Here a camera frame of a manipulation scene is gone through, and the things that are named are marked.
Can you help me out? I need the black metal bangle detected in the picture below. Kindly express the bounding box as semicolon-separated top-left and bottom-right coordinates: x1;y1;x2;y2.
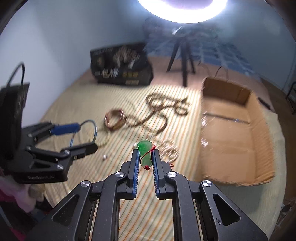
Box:
69;120;98;147

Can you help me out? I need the white pearl necklace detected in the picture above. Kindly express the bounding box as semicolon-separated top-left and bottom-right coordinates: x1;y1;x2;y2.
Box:
158;139;181;164

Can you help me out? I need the green jade pendant red cord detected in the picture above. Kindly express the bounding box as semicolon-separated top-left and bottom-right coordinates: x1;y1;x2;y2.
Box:
136;139;175;171

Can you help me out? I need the long wooden bead necklace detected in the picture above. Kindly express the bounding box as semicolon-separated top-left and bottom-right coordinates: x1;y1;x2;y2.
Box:
125;92;191;136

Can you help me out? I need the gloved left hand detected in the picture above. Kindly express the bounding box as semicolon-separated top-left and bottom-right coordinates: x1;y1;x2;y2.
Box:
0;176;45;213

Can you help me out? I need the yellow striped cloth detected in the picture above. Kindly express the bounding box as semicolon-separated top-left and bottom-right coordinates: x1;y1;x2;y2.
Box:
44;81;287;240

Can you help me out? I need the brown cardboard box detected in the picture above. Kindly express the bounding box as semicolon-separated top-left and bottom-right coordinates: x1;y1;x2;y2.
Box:
199;77;275;186

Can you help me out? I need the black snack bag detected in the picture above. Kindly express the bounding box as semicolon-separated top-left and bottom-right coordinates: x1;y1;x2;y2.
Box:
90;42;154;86

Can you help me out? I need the folded floral quilt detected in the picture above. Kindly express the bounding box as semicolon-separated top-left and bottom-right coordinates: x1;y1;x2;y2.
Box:
142;17;222;42

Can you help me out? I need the black tripod stand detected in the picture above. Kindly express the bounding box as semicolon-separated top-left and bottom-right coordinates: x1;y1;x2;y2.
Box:
166;25;196;87

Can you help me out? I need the blue checkered bed sheet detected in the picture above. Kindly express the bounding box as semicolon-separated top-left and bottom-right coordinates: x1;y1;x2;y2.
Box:
145;37;259;79

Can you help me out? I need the inline cable remote control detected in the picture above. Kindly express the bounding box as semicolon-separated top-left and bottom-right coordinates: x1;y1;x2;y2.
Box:
257;97;271;110

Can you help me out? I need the white ring light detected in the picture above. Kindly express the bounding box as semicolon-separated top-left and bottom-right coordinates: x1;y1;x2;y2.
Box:
139;1;227;24

